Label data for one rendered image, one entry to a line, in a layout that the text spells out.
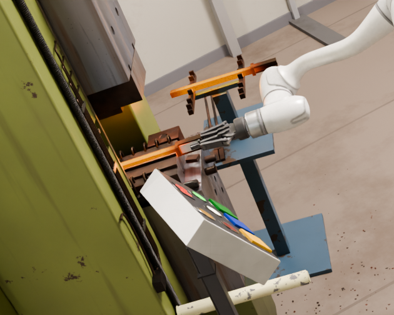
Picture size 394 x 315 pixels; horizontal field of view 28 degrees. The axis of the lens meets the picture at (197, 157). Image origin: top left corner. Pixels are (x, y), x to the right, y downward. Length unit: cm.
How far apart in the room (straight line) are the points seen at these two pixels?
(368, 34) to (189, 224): 87
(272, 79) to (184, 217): 84
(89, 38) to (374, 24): 85
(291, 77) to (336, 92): 204
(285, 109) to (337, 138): 173
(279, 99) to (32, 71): 89
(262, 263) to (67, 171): 60
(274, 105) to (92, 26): 67
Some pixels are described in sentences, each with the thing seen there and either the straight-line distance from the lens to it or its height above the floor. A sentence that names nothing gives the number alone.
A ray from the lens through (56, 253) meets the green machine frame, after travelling 238.
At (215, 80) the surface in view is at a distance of 312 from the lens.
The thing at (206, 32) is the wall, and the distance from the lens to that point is 554.
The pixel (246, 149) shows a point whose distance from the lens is 313.
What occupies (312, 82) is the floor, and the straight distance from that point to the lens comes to 488.
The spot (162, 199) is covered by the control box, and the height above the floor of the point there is 118.
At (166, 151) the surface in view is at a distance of 265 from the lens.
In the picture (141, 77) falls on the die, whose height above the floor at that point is 130.
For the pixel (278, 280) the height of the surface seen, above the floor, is 64.
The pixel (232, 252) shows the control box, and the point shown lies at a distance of 199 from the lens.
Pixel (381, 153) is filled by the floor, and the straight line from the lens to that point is 405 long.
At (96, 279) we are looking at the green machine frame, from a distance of 243.
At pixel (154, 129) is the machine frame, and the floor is 90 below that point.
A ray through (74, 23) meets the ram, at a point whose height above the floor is 159.
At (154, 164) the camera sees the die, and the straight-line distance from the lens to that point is 265.
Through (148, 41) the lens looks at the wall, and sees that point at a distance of 543.
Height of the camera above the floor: 227
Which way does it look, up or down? 30 degrees down
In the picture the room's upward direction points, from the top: 24 degrees counter-clockwise
